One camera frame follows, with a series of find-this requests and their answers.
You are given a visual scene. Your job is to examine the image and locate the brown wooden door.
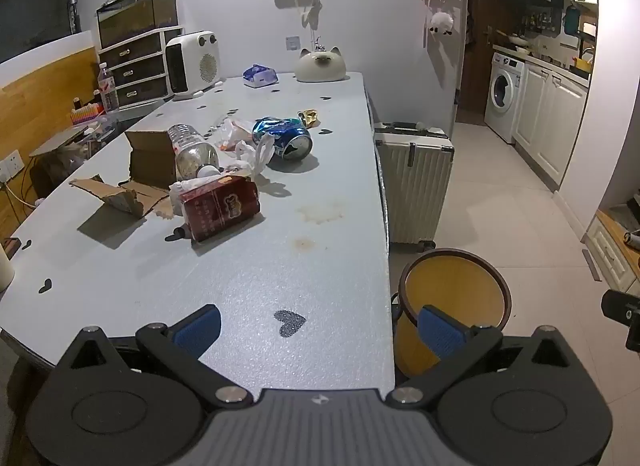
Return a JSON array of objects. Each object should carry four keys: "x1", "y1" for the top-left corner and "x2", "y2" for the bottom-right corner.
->
[{"x1": 455, "y1": 0, "x2": 496, "y2": 124}]

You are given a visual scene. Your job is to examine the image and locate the white fan heater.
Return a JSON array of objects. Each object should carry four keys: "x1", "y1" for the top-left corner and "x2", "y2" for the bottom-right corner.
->
[{"x1": 165, "y1": 30, "x2": 222, "y2": 100}]

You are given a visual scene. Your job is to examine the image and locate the white washing machine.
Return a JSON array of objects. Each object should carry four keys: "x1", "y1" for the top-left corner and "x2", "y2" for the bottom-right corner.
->
[{"x1": 484, "y1": 50, "x2": 526, "y2": 144}]

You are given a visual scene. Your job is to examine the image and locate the brown cardboard box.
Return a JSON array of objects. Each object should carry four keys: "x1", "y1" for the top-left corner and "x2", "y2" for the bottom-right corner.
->
[{"x1": 124, "y1": 128, "x2": 178, "y2": 191}]

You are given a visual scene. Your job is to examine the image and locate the box of pink pens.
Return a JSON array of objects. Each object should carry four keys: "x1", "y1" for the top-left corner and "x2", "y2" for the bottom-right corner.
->
[{"x1": 70, "y1": 103, "x2": 103, "y2": 125}]

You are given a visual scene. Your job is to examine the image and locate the white cat-shaped ornament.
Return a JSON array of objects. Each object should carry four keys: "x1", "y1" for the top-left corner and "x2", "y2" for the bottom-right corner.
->
[{"x1": 293, "y1": 47, "x2": 349, "y2": 83}]

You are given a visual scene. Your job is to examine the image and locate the dark drawer cabinet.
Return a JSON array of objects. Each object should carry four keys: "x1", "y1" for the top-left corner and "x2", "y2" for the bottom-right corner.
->
[{"x1": 97, "y1": 27, "x2": 171, "y2": 109}]

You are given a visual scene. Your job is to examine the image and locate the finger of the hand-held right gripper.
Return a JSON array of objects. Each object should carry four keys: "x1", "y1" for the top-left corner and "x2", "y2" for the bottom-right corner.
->
[{"x1": 601, "y1": 290, "x2": 640, "y2": 321}]

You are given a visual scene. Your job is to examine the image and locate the clear plastic bottle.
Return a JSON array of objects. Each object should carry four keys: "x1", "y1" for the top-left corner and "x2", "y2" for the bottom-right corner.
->
[{"x1": 167, "y1": 123, "x2": 222, "y2": 181}]

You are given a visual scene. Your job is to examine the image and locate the torn cardboard piece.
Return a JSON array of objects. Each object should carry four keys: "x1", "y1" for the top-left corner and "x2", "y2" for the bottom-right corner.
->
[{"x1": 68, "y1": 175, "x2": 171, "y2": 219}]

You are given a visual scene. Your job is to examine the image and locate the white bench drawers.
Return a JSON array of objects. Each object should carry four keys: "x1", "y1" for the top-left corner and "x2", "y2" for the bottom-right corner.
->
[{"x1": 582, "y1": 208, "x2": 640, "y2": 291}]

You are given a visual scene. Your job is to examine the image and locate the dark red carton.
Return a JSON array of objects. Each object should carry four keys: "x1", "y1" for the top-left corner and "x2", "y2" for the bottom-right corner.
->
[{"x1": 178, "y1": 177, "x2": 262, "y2": 245}]

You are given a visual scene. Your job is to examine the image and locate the crushed blue can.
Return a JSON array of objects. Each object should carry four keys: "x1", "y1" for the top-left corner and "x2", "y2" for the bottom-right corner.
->
[{"x1": 251, "y1": 116, "x2": 314, "y2": 161}]

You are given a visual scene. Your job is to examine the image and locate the yellow bin with brown rim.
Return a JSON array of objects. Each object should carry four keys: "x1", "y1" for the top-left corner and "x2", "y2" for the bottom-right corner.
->
[{"x1": 392, "y1": 247, "x2": 512, "y2": 379}]

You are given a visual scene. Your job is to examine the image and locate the water bottle with red label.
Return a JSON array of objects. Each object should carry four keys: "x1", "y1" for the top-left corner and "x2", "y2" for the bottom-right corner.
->
[{"x1": 98, "y1": 62, "x2": 121, "y2": 114}]

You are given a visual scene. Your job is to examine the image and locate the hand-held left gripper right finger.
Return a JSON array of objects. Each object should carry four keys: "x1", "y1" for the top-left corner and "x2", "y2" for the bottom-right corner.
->
[{"x1": 385, "y1": 305, "x2": 586, "y2": 409}]

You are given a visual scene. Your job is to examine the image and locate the white kitchen base cabinets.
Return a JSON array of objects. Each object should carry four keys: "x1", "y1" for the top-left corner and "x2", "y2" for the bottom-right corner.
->
[{"x1": 512, "y1": 62, "x2": 591, "y2": 191}]

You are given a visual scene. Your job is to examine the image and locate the white plush sheep toy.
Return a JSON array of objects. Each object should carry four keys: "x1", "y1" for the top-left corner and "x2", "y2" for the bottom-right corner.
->
[{"x1": 429, "y1": 10, "x2": 455, "y2": 37}]

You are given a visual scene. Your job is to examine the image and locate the glass aquarium tank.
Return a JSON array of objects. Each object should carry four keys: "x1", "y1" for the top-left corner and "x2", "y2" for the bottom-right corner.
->
[{"x1": 96, "y1": 0, "x2": 179, "y2": 50}]

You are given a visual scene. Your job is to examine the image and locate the blue tissue pack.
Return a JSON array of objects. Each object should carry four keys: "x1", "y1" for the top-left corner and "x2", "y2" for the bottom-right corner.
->
[{"x1": 243, "y1": 64, "x2": 279, "y2": 89}]

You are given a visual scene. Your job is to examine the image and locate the white wall socket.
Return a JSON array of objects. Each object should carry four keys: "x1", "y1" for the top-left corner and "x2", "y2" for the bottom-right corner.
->
[{"x1": 0, "y1": 150, "x2": 24, "y2": 181}]

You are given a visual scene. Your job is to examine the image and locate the white ribbed suitcase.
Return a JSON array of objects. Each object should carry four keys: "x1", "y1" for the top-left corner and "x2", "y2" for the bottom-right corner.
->
[{"x1": 372, "y1": 121, "x2": 455, "y2": 253}]

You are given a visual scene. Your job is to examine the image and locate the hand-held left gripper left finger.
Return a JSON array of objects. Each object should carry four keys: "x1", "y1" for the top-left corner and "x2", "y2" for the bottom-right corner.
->
[{"x1": 52, "y1": 303, "x2": 253, "y2": 408}]

